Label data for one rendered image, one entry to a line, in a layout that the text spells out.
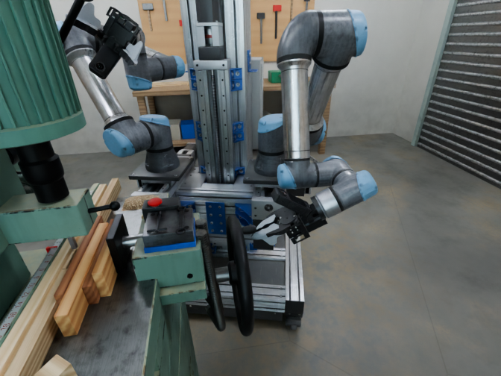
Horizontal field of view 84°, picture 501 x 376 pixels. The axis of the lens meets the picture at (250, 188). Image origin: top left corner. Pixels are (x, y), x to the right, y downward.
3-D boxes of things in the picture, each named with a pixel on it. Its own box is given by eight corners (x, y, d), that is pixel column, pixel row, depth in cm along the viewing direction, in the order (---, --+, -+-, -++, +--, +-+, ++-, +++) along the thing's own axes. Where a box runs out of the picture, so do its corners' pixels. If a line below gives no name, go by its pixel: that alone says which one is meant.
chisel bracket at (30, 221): (90, 242, 54) (77, 204, 50) (10, 252, 52) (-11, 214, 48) (101, 220, 61) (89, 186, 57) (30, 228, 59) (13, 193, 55)
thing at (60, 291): (72, 315, 50) (62, 294, 47) (63, 316, 50) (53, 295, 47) (107, 233, 71) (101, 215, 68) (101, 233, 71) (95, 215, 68)
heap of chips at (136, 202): (157, 207, 81) (156, 201, 80) (121, 211, 80) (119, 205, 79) (159, 195, 87) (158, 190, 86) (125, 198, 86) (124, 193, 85)
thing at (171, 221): (196, 246, 57) (192, 224, 54) (139, 254, 55) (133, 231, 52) (194, 211, 68) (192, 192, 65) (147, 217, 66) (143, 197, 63)
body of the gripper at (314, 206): (291, 246, 79) (331, 227, 77) (279, 226, 74) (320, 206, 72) (285, 229, 85) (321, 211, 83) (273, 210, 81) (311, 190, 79)
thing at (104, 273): (111, 295, 53) (102, 271, 51) (100, 297, 53) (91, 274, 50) (127, 242, 68) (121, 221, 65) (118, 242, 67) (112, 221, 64)
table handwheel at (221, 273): (254, 343, 74) (266, 318, 51) (177, 359, 71) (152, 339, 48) (238, 244, 91) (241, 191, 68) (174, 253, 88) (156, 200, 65)
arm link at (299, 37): (276, 1, 70) (283, 193, 77) (318, 1, 71) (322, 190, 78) (268, 22, 81) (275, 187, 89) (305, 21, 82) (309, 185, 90)
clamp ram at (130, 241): (153, 268, 59) (145, 234, 55) (116, 274, 58) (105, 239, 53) (158, 241, 67) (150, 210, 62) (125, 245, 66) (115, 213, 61)
